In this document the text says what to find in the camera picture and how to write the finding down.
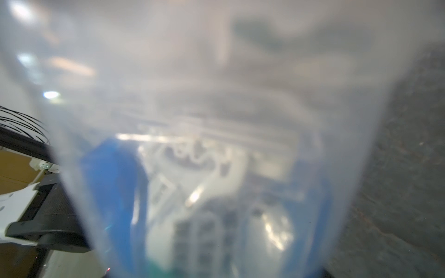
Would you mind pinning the clear plastic container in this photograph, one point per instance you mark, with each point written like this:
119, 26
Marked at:
212, 139

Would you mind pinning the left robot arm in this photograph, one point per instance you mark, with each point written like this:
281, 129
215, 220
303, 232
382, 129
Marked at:
42, 215

